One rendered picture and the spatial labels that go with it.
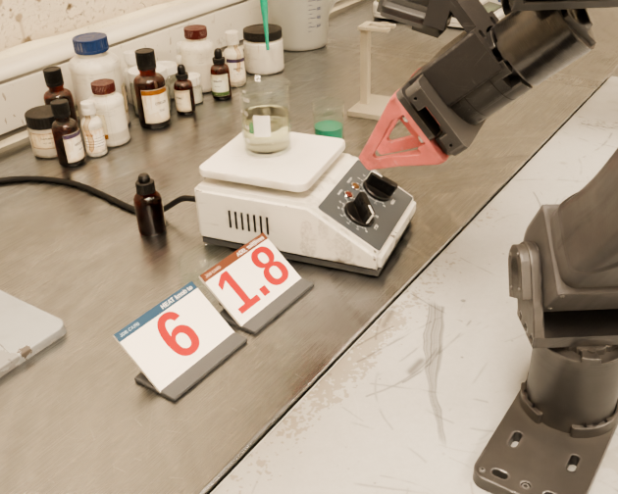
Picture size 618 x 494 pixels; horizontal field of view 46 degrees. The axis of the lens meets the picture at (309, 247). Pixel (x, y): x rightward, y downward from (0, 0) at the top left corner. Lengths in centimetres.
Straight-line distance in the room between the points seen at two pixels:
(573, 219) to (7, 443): 43
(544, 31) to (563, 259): 17
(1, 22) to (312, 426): 78
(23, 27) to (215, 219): 52
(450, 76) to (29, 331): 41
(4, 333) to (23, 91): 50
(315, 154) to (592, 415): 37
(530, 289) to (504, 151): 50
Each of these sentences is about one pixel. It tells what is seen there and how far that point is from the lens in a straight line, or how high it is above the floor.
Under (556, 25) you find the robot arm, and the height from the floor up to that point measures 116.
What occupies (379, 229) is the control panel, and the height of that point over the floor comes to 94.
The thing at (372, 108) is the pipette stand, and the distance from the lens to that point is 110.
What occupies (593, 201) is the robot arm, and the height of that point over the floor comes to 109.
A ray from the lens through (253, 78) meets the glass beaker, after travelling 77.
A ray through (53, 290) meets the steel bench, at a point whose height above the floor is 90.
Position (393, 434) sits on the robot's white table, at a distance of 55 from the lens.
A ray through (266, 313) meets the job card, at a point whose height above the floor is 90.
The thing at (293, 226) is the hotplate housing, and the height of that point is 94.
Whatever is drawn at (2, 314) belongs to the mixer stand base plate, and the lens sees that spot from 72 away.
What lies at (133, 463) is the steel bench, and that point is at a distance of 55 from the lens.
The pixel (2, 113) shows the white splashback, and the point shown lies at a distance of 110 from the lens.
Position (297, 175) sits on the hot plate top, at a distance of 71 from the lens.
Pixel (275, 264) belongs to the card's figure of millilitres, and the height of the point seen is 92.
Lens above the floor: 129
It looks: 31 degrees down
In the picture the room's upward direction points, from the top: 2 degrees counter-clockwise
